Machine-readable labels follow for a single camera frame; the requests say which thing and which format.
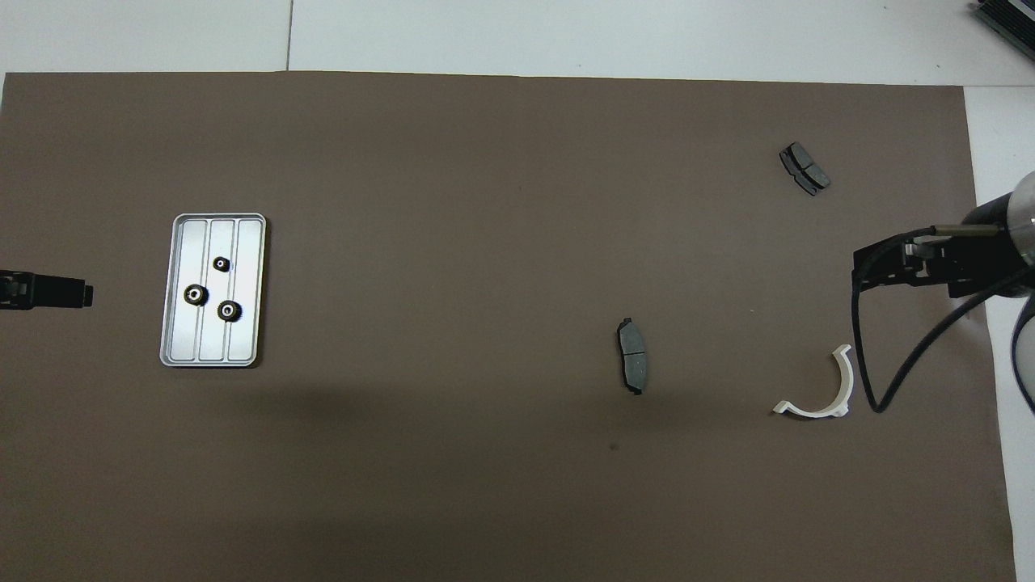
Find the brown paper table mat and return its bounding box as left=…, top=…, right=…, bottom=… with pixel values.
left=0, top=71, right=1018, bottom=582

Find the silver metal ribbed tray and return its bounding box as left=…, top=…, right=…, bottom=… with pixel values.
left=159, top=213, right=268, bottom=369

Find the long grey brake pad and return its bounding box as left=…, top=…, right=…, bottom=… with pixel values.
left=616, top=317, right=651, bottom=396

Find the white curved plastic bracket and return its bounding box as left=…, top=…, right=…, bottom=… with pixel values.
left=772, top=344, right=855, bottom=420

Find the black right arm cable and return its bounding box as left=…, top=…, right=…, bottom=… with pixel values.
left=851, top=229, right=1035, bottom=414

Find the dark ribbed metal device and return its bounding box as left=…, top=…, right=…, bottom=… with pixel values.
left=973, top=0, right=1035, bottom=62

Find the short grey brake pad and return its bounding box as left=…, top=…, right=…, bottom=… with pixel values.
left=779, top=141, right=832, bottom=197

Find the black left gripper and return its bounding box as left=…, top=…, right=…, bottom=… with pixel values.
left=0, top=271, right=95, bottom=312

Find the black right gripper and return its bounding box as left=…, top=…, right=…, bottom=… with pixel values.
left=854, top=234, right=1013, bottom=299

